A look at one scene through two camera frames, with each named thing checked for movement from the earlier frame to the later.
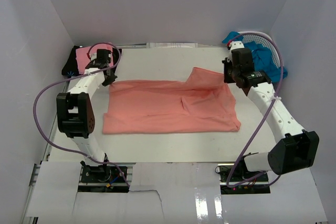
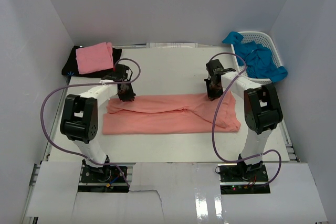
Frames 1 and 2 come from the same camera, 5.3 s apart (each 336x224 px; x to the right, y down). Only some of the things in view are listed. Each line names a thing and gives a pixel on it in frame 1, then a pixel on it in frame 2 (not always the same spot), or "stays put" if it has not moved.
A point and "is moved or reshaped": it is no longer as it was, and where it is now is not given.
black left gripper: x=111 y=80 -> x=130 y=95
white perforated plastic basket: x=249 y=36 stays put
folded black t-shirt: x=71 y=68 stays put
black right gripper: x=227 y=64 -> x=211 y=95
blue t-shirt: x=263 y=59 stays put
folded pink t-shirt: x=83 y=55 stays put
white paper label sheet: x=171 y=45 stays put
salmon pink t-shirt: x=204 y=102 is moved or reshaped
